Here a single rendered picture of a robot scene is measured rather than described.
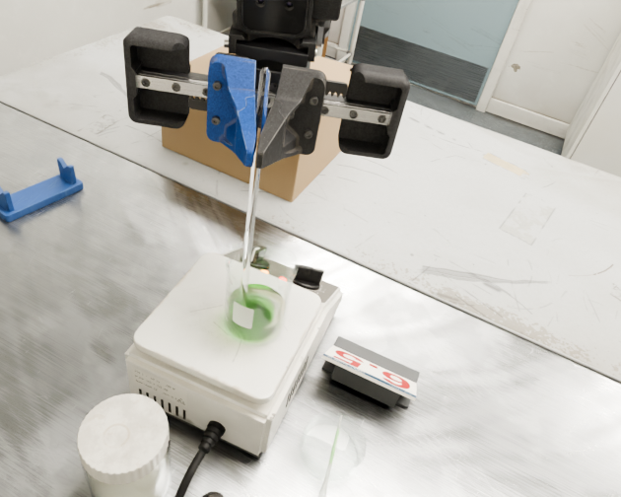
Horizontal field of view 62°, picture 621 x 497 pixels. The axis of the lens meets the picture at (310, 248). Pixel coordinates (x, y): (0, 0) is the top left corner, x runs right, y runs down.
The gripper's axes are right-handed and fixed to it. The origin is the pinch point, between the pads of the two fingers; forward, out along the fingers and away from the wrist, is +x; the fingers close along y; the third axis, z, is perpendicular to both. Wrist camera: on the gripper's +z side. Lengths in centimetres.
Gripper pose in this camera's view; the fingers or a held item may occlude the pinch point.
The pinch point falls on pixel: (259, 131)
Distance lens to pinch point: 32.3
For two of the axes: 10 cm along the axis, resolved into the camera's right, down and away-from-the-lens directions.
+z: 1.5, -7.6, -6.4
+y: 9.9, 1.3, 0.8
